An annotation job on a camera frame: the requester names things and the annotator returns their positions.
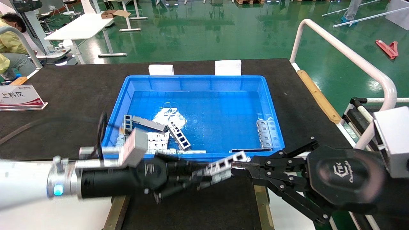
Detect glossy black right gripper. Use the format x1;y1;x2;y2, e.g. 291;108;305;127
232;137;387;224

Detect glossy black left gripper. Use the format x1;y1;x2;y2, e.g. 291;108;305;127
80;158;232;203

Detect grey ladder-shaped metal part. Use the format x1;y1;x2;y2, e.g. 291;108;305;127
193;151;251;189

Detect grey ladder-shaped part square windows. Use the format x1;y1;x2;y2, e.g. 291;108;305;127
167;121;191;150

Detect narrow grey ladder part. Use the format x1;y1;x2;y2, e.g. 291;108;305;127
124;114;133;136

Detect long thin grey strip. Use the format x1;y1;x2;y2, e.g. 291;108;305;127
150;149;206;155

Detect grey slotted metal plate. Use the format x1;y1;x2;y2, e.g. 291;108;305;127
145;132;170;142
147;141;168;150

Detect dark thin metal strip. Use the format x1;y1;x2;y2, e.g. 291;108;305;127
229;148;273;153

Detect stack of grey metal brackets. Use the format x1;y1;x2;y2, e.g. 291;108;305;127
257;120;278;149

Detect flat grey metal bar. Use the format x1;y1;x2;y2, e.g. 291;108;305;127
132;116;167;132

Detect stack of small grey clips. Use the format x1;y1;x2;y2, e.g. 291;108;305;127
114;134;127;151

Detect blue plastic bin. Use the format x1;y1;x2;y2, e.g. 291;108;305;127
97;75;285;163

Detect long wooden edge strip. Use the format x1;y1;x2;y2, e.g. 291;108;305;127
297;70;342;124

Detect white cart railing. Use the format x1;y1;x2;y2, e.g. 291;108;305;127
289;19;397;150

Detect white desk with metal legs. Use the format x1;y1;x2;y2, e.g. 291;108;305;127
44;13;128;65
117;0;149;32

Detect red floor object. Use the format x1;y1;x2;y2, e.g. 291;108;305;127
375;40;399;60

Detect walking person in grey trousers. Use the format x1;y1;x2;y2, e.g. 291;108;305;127
340;0;363;24

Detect white metal bar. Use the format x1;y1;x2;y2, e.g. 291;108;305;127
332;6;409;28
322;0;392;17

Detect cardboard box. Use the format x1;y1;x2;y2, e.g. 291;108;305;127
101;10;131;19

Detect red and white acrylic sign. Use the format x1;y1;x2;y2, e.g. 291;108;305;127
0;85;48;111

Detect grey cart railing near sign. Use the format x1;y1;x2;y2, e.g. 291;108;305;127
0;26;42;69

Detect white cabinet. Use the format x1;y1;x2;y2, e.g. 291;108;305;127
385;0;409;31

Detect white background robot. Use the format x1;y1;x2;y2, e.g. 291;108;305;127
13;0;72;63

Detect black round stool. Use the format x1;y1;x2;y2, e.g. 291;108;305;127
62;0;75;16

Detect person in yellow jacket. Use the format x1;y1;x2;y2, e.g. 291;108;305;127
0;13;37;80

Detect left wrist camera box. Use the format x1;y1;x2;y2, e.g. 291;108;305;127
78;128;149;169

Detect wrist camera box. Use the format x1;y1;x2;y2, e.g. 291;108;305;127
373;106;409;178
78;128;149;169

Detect black trolley frame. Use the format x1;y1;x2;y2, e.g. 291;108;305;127
342;97;409;144

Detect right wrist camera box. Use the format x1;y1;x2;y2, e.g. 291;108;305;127
373;106;409;178

